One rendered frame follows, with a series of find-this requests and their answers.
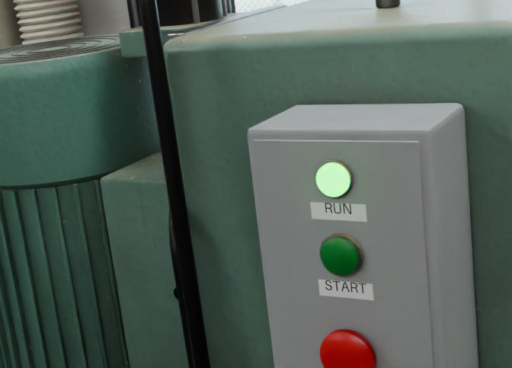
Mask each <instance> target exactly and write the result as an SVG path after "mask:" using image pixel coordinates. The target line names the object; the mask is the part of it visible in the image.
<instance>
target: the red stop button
mask: <svg viewBox="0 0 512 368"><path fill-rule="evenodd" d="M320 358H321V362H322V365H323V367H324V368H376V355H375V352H374V349H373V347H372V346H371V344H370V343H369V341H368V340H367V339H366V338H365V337H364V336H362V335H361V334H359V333H357V332H355V331H352V330H348V329H338V330H336V331H333V332H332V333H330V334H329V335H328V336H327V337H326V338H325V339H324V340H323V342H322V345H321V347H320Z"/></svg>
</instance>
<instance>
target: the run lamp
mask: <svg viewBox="0 0 512 368"><path fill-rule="evenodd" d="M315 181H316V184H317V186H318V188H319V190H320V191H321V192H322V193H323V194H324V195H326V196H327V197H330V198H335V199H337V198H342V197H344V196H346V195H347V194H349V193H350V191H351V190H352V188H353V185H354V175H353V173H352V171H351V169H350V168H349V166H348V165H347V164H345V163H344V162H343V161H341V160H338V159H334V158H333V159H328V160H326V161H324V162H322V163H321V164H320V165H319V166H318V167H317V170H316V173H315Z"/></svg>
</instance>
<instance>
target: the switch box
mask: <svg viewBox="0 0 512 368"><path fill-rule="evenodd" d="M247 136H248V148H249V155H250V162H251V174H252V181H253V188H254V200H255V207H256V213H257V221H258V233H259V239H260V246H261V259H262V265H263V272H264V284H265V291H266V297H267V310H268V317H269V323H270V336H271V343H272V349H273V356H274V368H324V367H323V365H322V362H321V358H320V347H321V345H322V342H323V340H324V339H325V338H326V337H327V336H328V335H329V334H330V333H332V332H333V331H336V330H338V329H348V330H352V331H355V332H357V333H359V334H361V335H362V336H364V337H365V338H366V339H367V340H368V341H369V343H370V344H371V346H372V347H373V349H374V352H375V355H376V368H478V342H477V328H476V314H475V286H474V272H473V257H472V230H471V216H470V202H469V175H468V160H467V146H466V119H465V110H464V108H463V106H462V105H461V104H457V103H436V104H314V105H296V106H294V107H291V108H290V109H288V110H285V111H284V112H282V113H280V114H278V115H276V116H274V117H271V118H270V119H268V120H265V121H264V122H262V123H259V124H258V125H256V126H253V127H252V128H250V129H249V130H248V135H247ZM333 158H334V159H338V160H341V161H343V162H344V163H345V164H347V165H348V166H349V168H350V169H351V171H352V173H353V175H354V185H353V188H352V190H351V191H350V193H349V194H347V195H346V196H344V197H342V198H337V199H335V198H330V197H327V196H326V195H324V194H323V193H322V192H321V191H320V190H319V188H318V186H317V184H316V181H315V173H316V170H317V167H318V166H319V165H320V164H321V163H322V162H324V161H326V160H328V159H333ZM310 202H316V203H351V204H366V219H367V222H358V221H344V220H330V219H312V211H311V203H310ZM332 232H346V233H348V234H350V235H352V236H353V237H354V238H355V239H356V240H357V241H358V242H359V243H360V244H361V246H362V248H363V253H364V262H363V266H362V268H361V269H360V271H358V272H357V273H356V274H355V275H353V276H352V277H338V276H335V275H334V274H332V273H330V272H329V271H328V270H327V269H326V268H325V267H324V265H323V263H322V262H321V259H320V256H319V247H320V244H321V242H322V240H323V239H324V238H325V237H326V236H327V235H329V234H331V233H332ZM318 279H320V280H336V281H345V282H354V283H370V284H372V285H373V300H366V299H351V298H343V297H335V296H320V294H319V286H318Z"/></svg>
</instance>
